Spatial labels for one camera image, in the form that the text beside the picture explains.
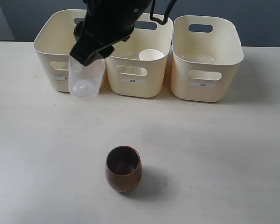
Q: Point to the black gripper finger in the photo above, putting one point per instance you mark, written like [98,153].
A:
[88,51]

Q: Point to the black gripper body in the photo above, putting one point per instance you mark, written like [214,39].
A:
[109,21]

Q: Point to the clear plastic bottle white cap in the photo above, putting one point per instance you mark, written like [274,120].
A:
[85,81]

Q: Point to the white paper cup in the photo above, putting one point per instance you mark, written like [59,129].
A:
[150,55]

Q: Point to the brown wooden cup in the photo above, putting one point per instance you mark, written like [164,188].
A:
[123,169]

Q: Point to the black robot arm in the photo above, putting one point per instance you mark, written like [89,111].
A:
[105,23]

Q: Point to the left cream plastic bin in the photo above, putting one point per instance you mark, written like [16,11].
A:
[53,45]

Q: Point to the cream plastic bin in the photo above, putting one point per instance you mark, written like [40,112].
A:
[53,45]
[131,76]
[207,52]

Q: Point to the middle cream plastic bin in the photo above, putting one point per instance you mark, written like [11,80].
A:
[131,76]

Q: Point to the right cream plastic bin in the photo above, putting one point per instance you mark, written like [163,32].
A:
[207,52]

